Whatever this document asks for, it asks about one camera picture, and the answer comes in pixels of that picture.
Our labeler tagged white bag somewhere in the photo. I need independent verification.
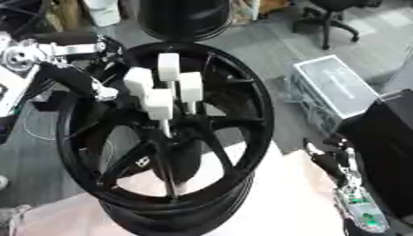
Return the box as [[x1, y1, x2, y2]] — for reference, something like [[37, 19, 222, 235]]
[[82, 0, 124, 28]]

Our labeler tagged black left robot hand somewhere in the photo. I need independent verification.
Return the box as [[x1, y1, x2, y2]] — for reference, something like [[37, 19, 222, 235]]
[[22, 30, 126, 103]]

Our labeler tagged grey box with white rim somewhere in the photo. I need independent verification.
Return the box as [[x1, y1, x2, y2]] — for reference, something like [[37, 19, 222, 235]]
[[278, 53, 384, 130]]

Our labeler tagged tan cardboard box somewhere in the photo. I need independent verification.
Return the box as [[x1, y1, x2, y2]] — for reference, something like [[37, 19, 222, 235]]
[[43, 0, 84, 32]]

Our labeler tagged black cabinet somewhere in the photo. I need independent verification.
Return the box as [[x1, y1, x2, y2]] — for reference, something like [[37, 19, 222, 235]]
[[336, 88, 413, 219]]

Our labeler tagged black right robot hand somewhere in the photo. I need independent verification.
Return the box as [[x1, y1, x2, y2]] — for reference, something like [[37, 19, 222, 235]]
[[300, 137, 361, 187]]

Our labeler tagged black round tyre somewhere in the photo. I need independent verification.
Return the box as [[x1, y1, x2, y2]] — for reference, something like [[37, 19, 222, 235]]
[[136, 0, 238, 43]]

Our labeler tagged black spoked wheel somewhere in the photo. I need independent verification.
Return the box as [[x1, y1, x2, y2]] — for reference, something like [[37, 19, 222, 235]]
[[54, 41, 277, 236]]

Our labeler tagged black office chair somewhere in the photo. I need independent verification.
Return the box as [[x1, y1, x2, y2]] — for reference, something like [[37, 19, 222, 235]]
[[290, 0, 384, 51]]

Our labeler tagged thin white cable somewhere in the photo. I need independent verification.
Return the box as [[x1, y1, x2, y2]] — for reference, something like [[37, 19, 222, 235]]
[[20, 103, 62, 142]]

